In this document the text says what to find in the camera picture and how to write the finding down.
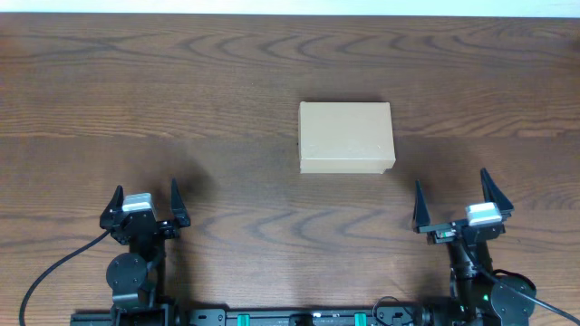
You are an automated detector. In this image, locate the cardboard box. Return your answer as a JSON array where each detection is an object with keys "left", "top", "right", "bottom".
[{"left": 298, "top": 101, "right": 396, "bottom": 174}]

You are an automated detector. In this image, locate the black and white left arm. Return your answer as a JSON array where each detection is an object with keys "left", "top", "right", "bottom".
[{"left": 100, "top": 179, "right": 191, "bottom": 325}]

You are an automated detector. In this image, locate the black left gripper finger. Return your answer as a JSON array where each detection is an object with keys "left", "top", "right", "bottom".
[
  {"left": 170, "top": 178, "right": 190, "bottom": 226},
  {"left": 101, "top": 185, "right": 124, "bottom": 226}
]

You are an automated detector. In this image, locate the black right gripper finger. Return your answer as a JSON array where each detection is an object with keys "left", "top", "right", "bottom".
[
  {"left": 412, "top": 180, "right": 430, "bottom": 234},
  {"left": 480, "top": 168, "right": 514, "bottom": 219}
]

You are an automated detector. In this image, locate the black mounting rail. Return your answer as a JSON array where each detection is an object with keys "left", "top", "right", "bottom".
[{"left": 70, "top": 305, "right": 529, "bottom": 326}]

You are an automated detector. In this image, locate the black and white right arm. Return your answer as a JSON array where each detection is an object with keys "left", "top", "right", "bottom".
[{"left": 412, "top": 168, "right": 537, "bottom": 325}]

